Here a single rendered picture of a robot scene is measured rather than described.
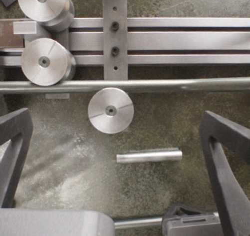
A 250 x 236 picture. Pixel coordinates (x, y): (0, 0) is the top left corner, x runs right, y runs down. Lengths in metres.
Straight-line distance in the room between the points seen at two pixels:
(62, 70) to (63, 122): 0.12
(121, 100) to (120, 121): 0.02
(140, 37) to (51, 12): 0.12
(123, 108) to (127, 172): 0.14
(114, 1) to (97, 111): 0.14
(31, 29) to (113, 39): 0.10
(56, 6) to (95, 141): 0.19
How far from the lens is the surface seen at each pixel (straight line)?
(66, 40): 0.31
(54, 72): 0.26
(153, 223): 0.38
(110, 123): 0.25
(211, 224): 0.29
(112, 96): 0.25
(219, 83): 0.24
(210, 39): 0.34
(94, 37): 0.32
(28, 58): 0.27
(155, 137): 0.35
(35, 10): 0.27
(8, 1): 0.39
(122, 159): 0.34
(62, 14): 0.28
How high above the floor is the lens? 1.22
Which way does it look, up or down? 84 degrees down
